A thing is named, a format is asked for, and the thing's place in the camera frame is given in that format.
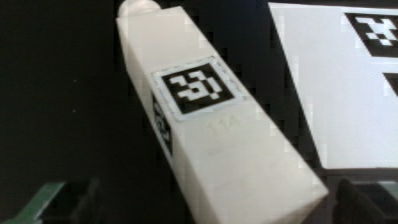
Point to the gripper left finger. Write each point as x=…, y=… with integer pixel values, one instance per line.
x=64, y=204

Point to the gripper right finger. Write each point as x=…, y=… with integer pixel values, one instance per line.
x=366, y=202

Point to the white desk leg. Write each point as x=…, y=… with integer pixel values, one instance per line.
x=245, y=180

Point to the white marker base plate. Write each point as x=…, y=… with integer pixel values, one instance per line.
x=340, y=44

